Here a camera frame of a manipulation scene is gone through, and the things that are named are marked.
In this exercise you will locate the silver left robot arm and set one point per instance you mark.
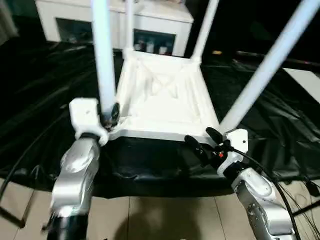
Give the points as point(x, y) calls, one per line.
point(75, 170)

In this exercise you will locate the white board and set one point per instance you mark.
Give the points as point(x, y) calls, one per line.
point(305, 82)

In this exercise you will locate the black work table frame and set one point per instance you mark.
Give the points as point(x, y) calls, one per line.
point(12, 217)

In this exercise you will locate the white cabinet with glass doors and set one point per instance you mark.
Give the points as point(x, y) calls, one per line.
point(155, 22)

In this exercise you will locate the small yellow label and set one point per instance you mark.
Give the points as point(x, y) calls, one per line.
point(217, 52)

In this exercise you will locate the black plastic mat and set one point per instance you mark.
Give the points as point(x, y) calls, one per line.
point(50, 100)

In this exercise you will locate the white plastic table leg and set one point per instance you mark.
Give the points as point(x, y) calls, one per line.
point(103, 50)
point(262, 70)
point(130, 25)
point(203, 32)

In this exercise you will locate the grey curtain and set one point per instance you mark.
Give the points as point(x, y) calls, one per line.
point(7, 17)

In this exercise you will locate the dark cabinet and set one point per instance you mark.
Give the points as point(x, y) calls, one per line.
point(250, 22)

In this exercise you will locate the black stand bar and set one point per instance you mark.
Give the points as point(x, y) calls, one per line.
point(307, 208)

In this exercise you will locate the black power adapter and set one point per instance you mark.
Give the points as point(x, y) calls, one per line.
point(313, 188)

